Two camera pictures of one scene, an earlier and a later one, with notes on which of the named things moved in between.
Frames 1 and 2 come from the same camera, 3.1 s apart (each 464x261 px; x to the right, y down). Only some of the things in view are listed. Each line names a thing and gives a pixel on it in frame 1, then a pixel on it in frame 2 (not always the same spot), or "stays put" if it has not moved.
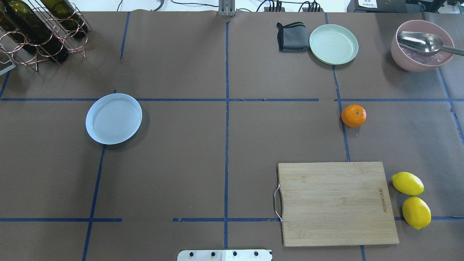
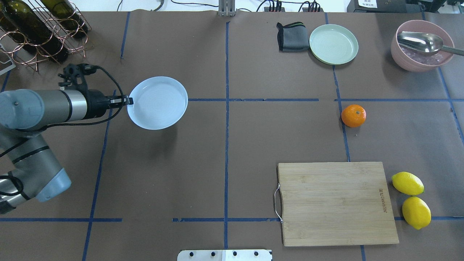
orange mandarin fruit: x=353 y=115 stays put
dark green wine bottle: x=33 y=31 stays put
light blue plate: x=112 y=118 to x=159 y=103
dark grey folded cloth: x=293 y=36 stays put
